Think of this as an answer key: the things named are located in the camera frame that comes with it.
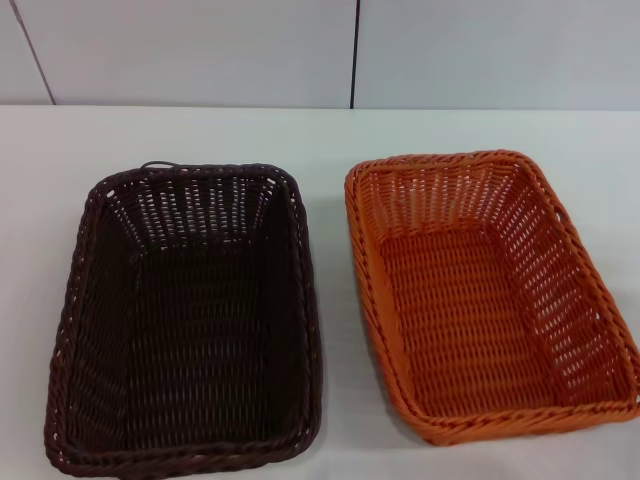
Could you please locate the dark brown wicker basket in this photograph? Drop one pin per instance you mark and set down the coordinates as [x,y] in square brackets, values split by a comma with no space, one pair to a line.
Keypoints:
[200,325]

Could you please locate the orange wicker basket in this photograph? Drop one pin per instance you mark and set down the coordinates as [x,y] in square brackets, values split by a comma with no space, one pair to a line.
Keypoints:
[470,310]

